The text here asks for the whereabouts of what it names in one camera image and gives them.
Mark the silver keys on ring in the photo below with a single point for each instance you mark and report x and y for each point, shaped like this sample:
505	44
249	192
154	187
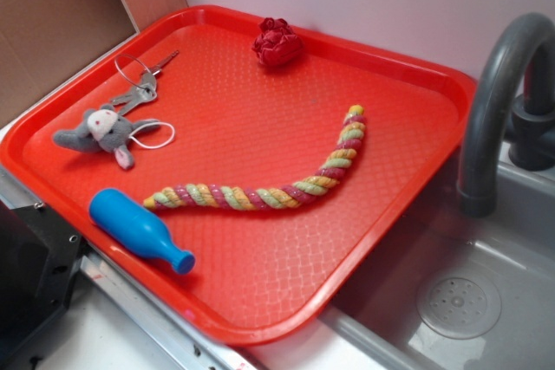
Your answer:
145	89

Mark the red crumpled fabric ball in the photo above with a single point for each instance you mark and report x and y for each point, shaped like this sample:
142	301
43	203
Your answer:
277	44

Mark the gray plush mouse toy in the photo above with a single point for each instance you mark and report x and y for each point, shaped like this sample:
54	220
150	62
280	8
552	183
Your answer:
104	130

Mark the gray toy faucet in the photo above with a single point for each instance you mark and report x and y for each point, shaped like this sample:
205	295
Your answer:
514	102

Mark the blue plastic toy bottle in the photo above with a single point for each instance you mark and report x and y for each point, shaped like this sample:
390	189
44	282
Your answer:
137	229

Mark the brown cardboard panel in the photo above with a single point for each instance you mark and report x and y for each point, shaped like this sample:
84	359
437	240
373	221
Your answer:
45	43

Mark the red plastic tray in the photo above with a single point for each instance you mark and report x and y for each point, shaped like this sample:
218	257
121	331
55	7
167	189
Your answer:
258	275

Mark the sink drain strainer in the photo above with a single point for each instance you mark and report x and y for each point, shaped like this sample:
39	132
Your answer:
458	306

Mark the gray plastic sink basin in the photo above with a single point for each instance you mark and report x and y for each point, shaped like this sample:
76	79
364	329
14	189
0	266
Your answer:
513	249

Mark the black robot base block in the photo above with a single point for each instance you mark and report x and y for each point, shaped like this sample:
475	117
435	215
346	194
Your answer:
40	255

